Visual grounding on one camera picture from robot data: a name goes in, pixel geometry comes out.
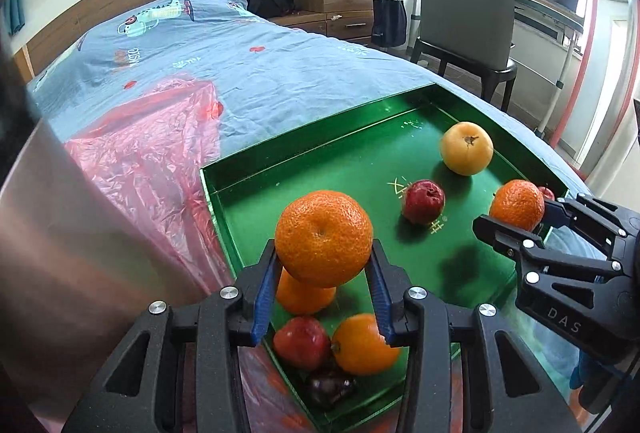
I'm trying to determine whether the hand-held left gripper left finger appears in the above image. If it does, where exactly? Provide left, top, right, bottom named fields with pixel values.
left=60, top=239, right=281, bottom=433

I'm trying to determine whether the grey chair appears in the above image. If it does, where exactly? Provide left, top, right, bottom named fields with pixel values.
left=410, top=0, right=518, bottom=111

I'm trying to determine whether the black tote bag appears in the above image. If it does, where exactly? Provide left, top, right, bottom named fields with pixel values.
left=371, top=0, right=408, bottom=48

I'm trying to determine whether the green tray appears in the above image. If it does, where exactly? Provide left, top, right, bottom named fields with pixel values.
left=199, top=83, right=571, bottom=433

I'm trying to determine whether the copper and black kettle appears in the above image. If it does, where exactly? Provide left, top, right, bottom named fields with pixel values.
left=0, top=33, right=238, bottom=424

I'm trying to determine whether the yellow pear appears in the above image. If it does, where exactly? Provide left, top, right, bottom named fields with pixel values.
left=440, top=121, right=494, bottom=176

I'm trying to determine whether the dark purple plum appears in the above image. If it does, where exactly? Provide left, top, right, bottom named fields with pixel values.
left=305, top=370, right=358, bottom=409

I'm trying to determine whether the pink plastic sheet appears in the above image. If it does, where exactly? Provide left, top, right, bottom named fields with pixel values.
left=62, top=75, right=311, bottom=433

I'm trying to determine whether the orange mandarin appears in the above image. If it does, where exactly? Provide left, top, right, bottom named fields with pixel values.
left=488, top=179, right=546, bottom=231
left=274, top=190, right=374, bottom=289
left=331, top=313, right=401, bottom=376
left=275, top=268, right=337, bottom=316

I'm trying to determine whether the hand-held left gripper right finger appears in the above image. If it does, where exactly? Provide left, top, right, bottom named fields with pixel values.
left=366, top=238, right=583, bottom=433

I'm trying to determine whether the low wooden drawer unit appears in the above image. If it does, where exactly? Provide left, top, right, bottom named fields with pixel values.
left=270, top=10, right=376, bottom=46

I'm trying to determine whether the pink hoop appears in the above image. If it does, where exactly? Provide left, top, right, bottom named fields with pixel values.
left=575, top=0, right=640, bottom=174

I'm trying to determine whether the teal curtain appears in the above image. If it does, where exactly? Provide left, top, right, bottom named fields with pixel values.
left=7, top=0, right=26, bottom=36

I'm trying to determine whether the grey desk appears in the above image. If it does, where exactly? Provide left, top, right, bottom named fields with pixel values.
left=360, top=0, right=586, bottom=138

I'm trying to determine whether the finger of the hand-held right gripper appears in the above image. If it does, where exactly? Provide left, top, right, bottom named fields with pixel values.
left=541, top=193, right=640, bottom=260
left=472, top=213, right=624, bottom=285

